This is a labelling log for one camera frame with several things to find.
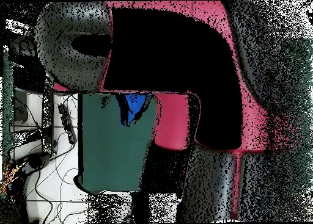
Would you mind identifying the dark green table cloth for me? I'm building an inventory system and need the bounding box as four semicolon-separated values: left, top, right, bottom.
74;92;158;196

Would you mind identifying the dark grey floor stand base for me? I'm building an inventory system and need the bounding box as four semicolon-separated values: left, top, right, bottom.
0;151;52;224

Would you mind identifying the black power strip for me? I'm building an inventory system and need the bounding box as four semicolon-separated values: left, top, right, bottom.
57;103;78;145

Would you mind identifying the blue printed T-shirt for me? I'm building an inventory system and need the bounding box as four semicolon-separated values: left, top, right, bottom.
116;93;152;127

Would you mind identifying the black metal frame stand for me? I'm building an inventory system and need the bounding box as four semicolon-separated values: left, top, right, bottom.
2;45;57;159

